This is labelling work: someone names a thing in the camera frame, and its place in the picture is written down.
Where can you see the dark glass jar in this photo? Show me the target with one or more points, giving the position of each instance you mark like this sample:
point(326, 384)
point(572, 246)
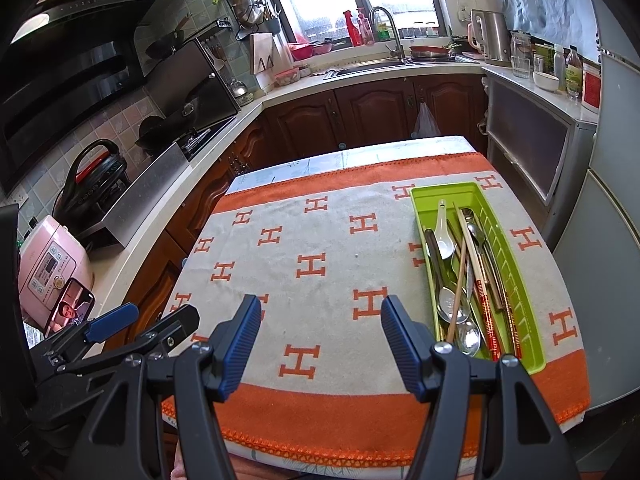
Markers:
point(542, 59)

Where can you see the hanging plastic bag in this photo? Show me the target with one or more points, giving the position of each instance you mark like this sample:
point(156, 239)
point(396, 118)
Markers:
point(426, 122)

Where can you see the pale cutting board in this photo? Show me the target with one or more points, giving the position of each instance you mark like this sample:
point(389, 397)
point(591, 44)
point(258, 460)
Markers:
point(261, 60)

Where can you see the steel chopstick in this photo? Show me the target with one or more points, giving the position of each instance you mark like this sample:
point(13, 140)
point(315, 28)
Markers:
point(492, 270)
point(484, 252)

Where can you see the white ceramic spoon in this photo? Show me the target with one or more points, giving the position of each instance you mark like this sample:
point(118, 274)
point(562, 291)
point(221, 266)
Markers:
point(444, 240)

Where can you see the yellow label bottle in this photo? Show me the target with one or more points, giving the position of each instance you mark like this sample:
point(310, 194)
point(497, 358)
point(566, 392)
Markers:
point(574, 75)

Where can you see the steel kitchen faucet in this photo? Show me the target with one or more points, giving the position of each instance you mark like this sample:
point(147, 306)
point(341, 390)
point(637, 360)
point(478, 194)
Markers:
point(396, 42)

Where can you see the black pressure cooker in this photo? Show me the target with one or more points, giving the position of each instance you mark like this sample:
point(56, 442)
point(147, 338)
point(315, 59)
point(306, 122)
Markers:
point(92, 175)

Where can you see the red canister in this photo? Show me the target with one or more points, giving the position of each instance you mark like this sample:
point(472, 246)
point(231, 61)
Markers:
point(591, 87)

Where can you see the steel splash guard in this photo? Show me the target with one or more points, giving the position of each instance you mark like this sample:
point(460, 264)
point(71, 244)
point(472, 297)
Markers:
point(135, 195)

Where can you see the pile of wooden chopsticks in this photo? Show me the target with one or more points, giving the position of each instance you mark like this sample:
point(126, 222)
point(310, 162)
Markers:
point(491, 320)
point(481, 290)

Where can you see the large steel spoon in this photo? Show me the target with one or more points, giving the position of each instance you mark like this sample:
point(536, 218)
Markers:
point(469, 337)

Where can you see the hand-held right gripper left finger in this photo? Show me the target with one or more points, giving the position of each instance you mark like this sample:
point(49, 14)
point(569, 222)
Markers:
point(240, 345)

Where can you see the wall poster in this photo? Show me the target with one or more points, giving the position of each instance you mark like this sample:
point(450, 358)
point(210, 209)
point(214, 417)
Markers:
point(545, 0)

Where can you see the black glass stove panel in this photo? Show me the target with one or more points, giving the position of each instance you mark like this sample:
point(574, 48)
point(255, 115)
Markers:
point(200, 85)

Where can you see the grey disinfection cabinet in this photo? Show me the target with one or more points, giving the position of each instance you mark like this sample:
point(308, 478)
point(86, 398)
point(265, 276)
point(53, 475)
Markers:
point(530, 140)

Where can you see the red frying pan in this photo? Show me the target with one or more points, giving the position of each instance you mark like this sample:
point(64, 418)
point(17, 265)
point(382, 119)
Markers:
point(430, 52)

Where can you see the green plastic utensil tray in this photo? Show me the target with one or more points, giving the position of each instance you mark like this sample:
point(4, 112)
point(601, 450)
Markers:
point(425, 195)

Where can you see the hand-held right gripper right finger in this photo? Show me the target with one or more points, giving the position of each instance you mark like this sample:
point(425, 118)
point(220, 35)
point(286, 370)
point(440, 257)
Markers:
point(402, 345)

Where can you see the black wok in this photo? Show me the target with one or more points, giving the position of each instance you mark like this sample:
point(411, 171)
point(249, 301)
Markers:
point(152, 132)

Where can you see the small steel spoon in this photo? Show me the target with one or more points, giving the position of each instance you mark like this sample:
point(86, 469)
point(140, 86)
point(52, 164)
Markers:
point(467, 214)

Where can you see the pale marbled table cover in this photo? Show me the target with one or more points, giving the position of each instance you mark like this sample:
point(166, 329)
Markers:
point(350, 160)

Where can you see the small steel teapot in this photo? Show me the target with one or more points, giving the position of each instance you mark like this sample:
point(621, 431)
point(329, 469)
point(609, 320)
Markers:
point(239, 89)

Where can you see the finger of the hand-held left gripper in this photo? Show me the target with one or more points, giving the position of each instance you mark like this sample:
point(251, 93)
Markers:
point(175, 325)
point(112, 321)

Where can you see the row of small spice jars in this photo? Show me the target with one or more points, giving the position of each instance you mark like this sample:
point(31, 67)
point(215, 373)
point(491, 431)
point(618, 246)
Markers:
point(420, 30)

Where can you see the green dish soap bottle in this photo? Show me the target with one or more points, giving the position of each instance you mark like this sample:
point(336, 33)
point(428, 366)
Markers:
point(383, 27)

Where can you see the grey refrigerator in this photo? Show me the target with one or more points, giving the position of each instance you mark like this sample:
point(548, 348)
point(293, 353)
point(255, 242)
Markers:
point(615, 160)

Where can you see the clear food container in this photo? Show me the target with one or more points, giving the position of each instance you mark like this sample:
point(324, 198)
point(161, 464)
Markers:
point(286, 76)

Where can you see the steel kitchen sink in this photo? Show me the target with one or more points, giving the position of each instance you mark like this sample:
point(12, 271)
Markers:
point(370, 67)

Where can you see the smartphone with lit screen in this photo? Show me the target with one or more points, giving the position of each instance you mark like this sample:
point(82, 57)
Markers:
point(70, 307)

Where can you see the white chopstick red striped end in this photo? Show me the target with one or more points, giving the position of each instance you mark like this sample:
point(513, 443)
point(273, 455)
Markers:
point(512, 330)

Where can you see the steel electric kettle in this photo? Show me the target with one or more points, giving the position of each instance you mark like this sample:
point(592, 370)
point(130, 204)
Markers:
point(492, 37)

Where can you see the white bowl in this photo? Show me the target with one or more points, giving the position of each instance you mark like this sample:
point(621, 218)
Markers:
point(545, 81)

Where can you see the pink rice cooker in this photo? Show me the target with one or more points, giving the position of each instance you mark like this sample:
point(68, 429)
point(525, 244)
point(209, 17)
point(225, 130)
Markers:
point(50, 255)

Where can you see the brown wooden base cabinets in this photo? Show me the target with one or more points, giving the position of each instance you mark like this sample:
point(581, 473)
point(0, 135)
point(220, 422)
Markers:
point(370, 105)

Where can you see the cream kitchen countertop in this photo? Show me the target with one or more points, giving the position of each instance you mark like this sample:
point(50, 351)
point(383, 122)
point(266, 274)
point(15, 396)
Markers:
point(210, 160)

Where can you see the red spray bottle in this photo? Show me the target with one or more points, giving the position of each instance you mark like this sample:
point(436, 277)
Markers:
point(353, 30)

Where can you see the gas stove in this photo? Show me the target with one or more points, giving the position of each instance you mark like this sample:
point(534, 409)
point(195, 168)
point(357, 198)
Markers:
point(207, 137)

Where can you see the orange beige printed blanket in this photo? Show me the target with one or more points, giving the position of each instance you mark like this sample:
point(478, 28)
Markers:
point(325, 240)

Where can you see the clear glass jar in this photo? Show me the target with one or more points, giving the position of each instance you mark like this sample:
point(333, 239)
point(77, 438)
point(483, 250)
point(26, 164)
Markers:
point(521, 57)

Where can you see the red plastic bowl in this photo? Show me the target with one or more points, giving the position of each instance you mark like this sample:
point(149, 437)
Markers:
point(302, 51)

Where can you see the pink pump bottle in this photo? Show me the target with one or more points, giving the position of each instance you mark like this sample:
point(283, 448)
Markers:
point(365, 30)

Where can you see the black range hood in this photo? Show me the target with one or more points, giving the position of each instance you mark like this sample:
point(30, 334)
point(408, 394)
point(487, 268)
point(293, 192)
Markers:
point(65, 70)

